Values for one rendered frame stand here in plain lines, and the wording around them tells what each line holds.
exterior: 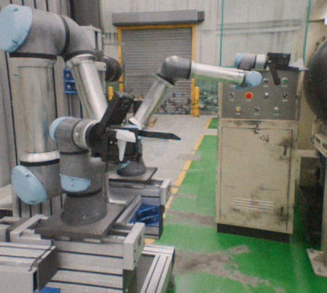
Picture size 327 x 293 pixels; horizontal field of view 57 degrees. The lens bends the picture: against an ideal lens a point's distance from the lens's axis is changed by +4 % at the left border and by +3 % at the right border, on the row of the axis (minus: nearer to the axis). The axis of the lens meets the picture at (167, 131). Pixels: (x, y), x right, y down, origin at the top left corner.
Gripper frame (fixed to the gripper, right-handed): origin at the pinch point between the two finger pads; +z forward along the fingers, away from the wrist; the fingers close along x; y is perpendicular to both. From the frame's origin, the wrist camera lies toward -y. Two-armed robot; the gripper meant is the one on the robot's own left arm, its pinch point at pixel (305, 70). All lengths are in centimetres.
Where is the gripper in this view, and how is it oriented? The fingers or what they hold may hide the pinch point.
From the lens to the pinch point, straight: 171.6
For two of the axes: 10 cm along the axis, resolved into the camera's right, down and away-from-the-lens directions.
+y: 1.2, -9.7, -2.0
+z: 9.6, 1.6, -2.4
